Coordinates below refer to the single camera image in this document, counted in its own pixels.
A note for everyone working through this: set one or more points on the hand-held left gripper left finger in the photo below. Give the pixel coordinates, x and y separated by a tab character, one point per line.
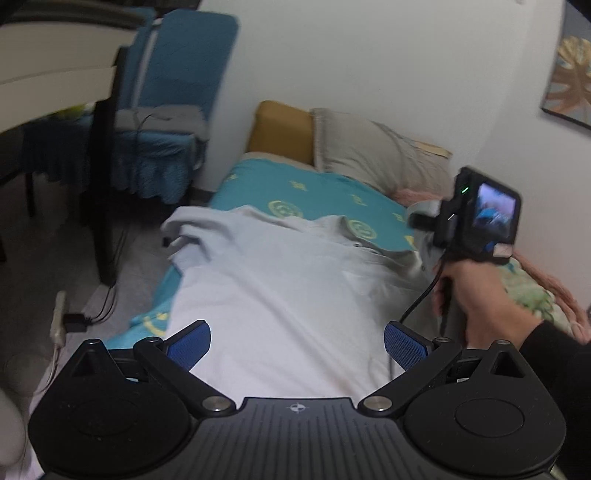
189	344

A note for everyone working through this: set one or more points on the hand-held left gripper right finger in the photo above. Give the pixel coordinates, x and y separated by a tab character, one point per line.
406	346

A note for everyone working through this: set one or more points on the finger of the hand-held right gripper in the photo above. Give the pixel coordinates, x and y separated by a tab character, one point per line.
421	220

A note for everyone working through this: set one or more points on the white t-shirt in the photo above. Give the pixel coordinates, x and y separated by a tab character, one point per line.
277	300

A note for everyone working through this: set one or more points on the person's right forearm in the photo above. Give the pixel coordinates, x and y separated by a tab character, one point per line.
563	383

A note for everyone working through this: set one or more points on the person's right hand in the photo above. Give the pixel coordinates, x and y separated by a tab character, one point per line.
485	309

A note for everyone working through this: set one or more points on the yellow patterned pillow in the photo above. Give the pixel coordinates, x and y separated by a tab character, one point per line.
431	148

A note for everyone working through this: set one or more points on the grey pillow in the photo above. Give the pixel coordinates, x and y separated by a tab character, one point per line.
364	147

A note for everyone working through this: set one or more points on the green cartoon blanket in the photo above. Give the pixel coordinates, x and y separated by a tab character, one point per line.
531	295

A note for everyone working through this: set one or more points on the bed with teal printed sheet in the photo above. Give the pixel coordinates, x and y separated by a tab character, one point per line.
323	194

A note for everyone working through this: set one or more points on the pink fuzzy blanket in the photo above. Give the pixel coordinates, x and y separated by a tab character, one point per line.
558	286

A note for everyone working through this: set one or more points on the black plug adapter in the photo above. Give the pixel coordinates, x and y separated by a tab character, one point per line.
74	321

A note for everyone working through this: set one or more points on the white power strip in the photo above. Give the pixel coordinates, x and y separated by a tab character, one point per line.
58	318

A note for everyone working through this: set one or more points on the yellow padded headboard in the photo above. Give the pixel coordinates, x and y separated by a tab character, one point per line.
281	131

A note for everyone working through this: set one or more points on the pale rounded object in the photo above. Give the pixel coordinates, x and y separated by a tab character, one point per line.
10	415

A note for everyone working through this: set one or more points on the grey cloth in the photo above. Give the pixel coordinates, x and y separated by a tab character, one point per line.
175	117

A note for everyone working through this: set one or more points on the yellow-green round object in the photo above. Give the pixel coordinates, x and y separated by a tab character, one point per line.
74	110

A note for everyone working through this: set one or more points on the white table with dark legs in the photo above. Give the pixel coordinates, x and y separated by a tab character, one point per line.
51	69

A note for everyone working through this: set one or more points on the framed leaf wall picture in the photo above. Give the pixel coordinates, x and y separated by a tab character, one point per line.
570	78

